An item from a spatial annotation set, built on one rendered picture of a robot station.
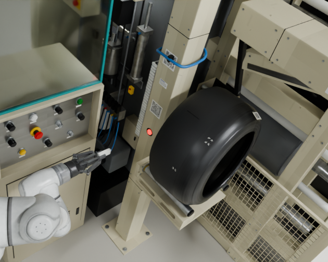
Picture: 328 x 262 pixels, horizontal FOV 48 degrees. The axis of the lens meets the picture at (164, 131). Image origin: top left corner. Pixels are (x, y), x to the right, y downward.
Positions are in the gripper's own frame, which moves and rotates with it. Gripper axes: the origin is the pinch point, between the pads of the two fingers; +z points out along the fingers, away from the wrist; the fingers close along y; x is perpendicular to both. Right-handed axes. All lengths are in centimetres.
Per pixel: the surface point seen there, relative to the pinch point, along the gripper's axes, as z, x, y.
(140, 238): 39, 105, -10
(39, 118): -18.5, -9.2, 26.5
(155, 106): 28.9, -17.7, 0.5
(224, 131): 27, -36, -39
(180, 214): 20.7, 19.5, -39.5
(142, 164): 19.4, 11.2, -8.8
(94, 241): 12, 106, 7
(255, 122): 47, -34, -41
